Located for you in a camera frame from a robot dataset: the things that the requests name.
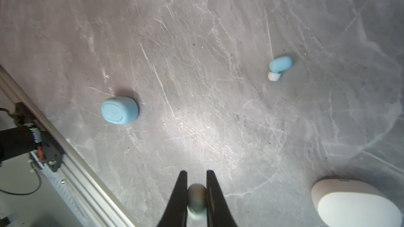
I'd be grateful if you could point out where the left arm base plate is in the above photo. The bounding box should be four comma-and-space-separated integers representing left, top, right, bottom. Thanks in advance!
14, 103, 65, 172

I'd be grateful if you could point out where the blue earbud centre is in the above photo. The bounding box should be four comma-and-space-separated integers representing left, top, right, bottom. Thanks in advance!
268, 56, 293, 82

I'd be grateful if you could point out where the blue earbud charging case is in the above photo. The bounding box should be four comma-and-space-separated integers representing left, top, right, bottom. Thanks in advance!
101, 96, 139, 125

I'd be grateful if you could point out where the white earbud charging case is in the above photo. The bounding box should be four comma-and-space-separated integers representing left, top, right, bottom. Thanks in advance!
311, 179, 404, 227

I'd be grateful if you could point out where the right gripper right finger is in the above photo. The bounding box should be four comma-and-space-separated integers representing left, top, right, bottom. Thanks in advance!
206, 170, 237, 227

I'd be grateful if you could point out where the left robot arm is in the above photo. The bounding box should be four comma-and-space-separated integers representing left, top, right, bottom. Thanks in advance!
1, 126, 41, 162

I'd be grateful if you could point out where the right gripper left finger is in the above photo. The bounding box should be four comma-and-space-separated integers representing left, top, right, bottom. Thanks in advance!
157, 170, 188, 227

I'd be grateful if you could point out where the green earbud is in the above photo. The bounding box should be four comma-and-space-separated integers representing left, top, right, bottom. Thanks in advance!
187, 183, 207, 221

